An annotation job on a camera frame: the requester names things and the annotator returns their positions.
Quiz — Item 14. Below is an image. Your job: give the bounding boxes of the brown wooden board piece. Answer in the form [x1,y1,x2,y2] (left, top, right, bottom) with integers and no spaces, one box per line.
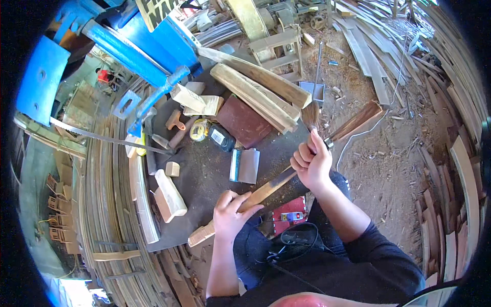
[324,101,384,150]

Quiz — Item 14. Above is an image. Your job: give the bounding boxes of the person's left hand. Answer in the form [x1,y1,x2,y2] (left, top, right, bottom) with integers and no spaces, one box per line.
[213,190,265,242]

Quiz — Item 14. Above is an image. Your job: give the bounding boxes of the curved pale wooden strip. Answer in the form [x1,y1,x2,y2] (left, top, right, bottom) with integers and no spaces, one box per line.
[128,151,160,245]

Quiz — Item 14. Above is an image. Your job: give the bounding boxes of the pile of curved wooden planks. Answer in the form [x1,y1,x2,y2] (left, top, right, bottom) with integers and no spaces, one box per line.
[412,8,488,282]

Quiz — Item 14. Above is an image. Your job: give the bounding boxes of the white cable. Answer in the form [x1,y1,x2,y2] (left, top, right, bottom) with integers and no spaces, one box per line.
[336,23,408,172]

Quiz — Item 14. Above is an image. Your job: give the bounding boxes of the black cable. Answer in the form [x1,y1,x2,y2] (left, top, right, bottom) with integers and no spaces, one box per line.
[255,222,322,266]

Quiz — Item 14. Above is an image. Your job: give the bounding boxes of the person's legs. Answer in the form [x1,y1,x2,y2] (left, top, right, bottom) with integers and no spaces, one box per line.
[232,171,352,290]

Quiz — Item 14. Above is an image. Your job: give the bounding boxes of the stack of wooden chairs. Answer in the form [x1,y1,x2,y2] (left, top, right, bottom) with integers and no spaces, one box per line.
[46,173,82,255]

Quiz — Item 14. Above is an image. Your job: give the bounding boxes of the black bottle white label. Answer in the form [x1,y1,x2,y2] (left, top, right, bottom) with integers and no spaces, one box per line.
[207,124,236,152]

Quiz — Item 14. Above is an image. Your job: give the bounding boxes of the person's right hand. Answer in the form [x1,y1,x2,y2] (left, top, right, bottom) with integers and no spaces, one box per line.
[289,128,334,193]

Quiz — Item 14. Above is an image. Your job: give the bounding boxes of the brown bristle paintbrush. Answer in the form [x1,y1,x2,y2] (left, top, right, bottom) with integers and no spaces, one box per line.
[301,101,320,133]

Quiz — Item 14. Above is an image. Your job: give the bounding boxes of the steel saw blade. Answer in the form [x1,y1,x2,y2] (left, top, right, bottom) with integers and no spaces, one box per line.
[49,117,176,156]

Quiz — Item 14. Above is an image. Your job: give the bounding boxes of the small brown wooden handle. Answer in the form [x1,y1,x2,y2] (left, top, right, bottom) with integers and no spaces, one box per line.
[165,109,186,131]

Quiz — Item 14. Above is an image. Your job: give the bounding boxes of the heap of bent wooden strips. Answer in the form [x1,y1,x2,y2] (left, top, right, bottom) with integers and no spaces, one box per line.
[75,77,200,307]

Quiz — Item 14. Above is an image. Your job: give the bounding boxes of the heap of long flat boards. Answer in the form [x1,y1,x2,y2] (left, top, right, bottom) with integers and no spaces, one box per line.
[332,0,426,106]

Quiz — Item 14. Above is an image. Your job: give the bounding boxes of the long pale wooden beam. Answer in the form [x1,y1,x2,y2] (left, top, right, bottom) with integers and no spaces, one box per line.
[210,63,301,135]

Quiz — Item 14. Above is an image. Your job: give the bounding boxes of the blue metal dustpan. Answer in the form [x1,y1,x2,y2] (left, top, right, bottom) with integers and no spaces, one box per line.
[298,81,326,103]

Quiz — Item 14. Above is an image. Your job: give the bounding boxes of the red power box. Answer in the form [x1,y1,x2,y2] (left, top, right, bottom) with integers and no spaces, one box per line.
[272,196,308,236]

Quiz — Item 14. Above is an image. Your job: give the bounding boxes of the blue bandsaw machine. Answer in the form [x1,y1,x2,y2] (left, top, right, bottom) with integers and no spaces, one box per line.
[15,0,205,139]

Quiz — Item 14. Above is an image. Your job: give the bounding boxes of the yellow white tape roll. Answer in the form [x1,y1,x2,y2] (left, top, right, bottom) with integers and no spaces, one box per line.
[189,118,211,142]

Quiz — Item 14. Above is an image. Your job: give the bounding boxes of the long thin wooden strip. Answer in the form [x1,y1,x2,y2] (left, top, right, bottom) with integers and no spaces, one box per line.
[187,166,299,248]

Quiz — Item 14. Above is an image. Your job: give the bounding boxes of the wooden stool frame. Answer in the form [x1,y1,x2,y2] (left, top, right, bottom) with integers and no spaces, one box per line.
[249,28,304,83]

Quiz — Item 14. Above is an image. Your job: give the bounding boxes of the grey metal scraper plate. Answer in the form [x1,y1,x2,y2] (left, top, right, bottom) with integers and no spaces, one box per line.
[229,148,261,185]

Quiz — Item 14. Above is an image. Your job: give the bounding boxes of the brown sandpaper sheet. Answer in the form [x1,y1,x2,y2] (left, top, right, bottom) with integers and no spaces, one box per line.
[216,94,274,149]

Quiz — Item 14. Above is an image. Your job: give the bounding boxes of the flat pale wooden offcut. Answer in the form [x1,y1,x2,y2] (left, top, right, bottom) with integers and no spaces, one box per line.
[183,95,225,117]

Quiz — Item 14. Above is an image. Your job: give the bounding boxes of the wooden handle hammer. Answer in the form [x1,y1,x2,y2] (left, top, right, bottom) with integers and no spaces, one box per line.
[152,116,198,151]

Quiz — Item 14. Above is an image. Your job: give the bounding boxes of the pale angled wooden block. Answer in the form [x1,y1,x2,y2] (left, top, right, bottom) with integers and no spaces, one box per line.
[170,83,207,113]

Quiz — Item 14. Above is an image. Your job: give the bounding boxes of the long weathered wooden beam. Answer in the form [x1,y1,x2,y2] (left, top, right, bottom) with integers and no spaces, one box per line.
[197,47,313,109]

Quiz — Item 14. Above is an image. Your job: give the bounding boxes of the person's body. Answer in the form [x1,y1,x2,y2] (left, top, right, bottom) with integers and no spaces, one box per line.
[205,221,426,307]

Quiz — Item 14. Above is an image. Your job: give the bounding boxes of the grey motor machine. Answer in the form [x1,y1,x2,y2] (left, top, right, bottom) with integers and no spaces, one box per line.
[224,0,330,41]

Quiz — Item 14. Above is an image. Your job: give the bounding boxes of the large pale wooden block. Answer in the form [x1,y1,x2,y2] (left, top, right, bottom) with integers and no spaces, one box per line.
[153,169,188,224]

